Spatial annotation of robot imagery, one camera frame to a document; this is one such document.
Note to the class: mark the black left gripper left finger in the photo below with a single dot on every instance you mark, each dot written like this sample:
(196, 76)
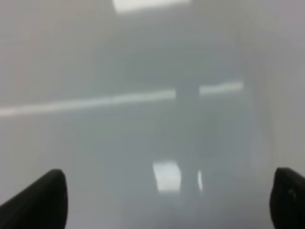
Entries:
(42, 205)

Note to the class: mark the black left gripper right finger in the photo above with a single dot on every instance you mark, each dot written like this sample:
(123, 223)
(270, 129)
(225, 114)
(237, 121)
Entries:
(287, 199)

